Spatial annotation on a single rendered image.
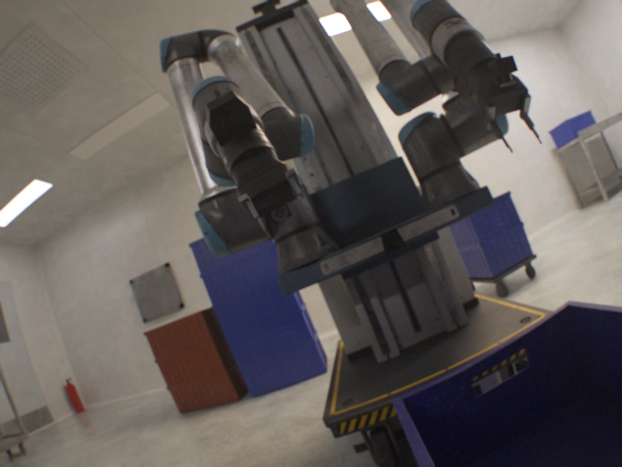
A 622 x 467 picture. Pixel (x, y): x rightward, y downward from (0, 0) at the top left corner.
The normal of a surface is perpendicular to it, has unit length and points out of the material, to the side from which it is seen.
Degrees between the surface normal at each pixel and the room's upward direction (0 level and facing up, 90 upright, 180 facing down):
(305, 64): 90
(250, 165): 75
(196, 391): 90
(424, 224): 90
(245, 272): 90
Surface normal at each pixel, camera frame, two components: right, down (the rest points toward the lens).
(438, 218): -0.13, -0.07
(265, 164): -0.20, -0.52
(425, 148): -0.50, 0.10
